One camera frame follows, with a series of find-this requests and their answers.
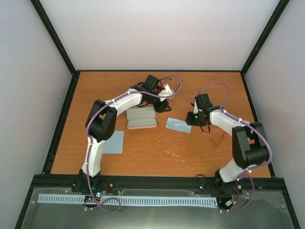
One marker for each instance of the pink glasses case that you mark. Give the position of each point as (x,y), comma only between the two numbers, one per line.
(141,118)

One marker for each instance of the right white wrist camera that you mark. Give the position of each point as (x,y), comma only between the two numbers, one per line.
(195,107)

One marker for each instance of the black cage frame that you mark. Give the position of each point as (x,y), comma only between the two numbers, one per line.
(59,45)

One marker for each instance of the light-blue slotted cable duct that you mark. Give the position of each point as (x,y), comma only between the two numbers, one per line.
(136,201)

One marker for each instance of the red-framed clear glasses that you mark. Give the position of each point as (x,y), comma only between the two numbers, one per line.
(216,141)

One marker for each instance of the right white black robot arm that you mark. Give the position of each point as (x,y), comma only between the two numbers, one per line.
(250,148)

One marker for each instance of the light-blue cleaning cloth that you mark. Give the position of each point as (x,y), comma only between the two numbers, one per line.
(178,125)
(114,145)

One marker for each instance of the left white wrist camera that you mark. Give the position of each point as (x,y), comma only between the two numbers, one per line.
(166,93)

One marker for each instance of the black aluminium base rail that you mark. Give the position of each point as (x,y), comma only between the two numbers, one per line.
(199,185)

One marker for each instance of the dark aviator sunglasses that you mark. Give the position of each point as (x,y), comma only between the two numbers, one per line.
(205,128)

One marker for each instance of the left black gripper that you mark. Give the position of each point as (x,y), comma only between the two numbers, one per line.
(159,108)

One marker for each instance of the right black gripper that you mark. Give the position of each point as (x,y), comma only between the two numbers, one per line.
(189,121)

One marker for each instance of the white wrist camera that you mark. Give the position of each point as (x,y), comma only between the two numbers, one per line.
(195,107)
(166,93)

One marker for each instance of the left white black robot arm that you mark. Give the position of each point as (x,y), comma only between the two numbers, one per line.
(101,122)

